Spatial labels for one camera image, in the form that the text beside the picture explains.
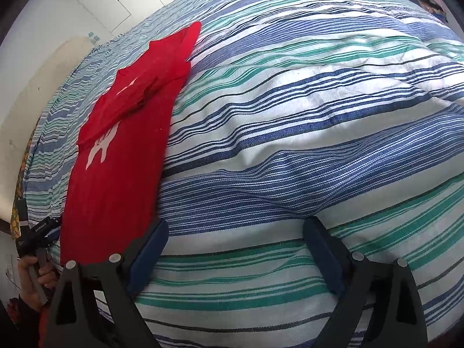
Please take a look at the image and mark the white wardrobe doors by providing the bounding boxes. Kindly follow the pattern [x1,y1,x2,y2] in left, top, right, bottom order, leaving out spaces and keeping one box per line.
[47,0,233,46]

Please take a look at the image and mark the red sweater with white print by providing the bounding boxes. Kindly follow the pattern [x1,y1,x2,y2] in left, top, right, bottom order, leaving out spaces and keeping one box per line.
[59,21,202,266]

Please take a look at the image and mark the person's left forearm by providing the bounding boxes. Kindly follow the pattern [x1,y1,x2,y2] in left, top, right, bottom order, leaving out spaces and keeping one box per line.
[12,295,51,348]

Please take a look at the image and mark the blue green striped duvet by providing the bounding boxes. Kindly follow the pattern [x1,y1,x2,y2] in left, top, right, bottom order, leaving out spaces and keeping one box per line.
[22,0,464,348]

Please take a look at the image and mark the orange fleece garment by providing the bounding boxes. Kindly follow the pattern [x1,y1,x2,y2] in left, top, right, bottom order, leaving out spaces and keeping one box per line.
[37,302,52,348]

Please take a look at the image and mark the yellow patterned cloth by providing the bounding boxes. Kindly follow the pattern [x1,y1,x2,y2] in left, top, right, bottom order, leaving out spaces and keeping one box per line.
[10,125,41,240]

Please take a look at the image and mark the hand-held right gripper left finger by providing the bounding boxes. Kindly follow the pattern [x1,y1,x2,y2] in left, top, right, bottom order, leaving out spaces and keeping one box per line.
[38,218,170,348]

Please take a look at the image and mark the person's left hand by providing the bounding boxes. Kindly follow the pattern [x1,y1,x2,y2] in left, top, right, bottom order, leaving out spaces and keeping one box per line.
[17,255,59,313]

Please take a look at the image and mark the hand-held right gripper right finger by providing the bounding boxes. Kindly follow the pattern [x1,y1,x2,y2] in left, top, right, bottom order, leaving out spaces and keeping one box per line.
[302,217,429,348]

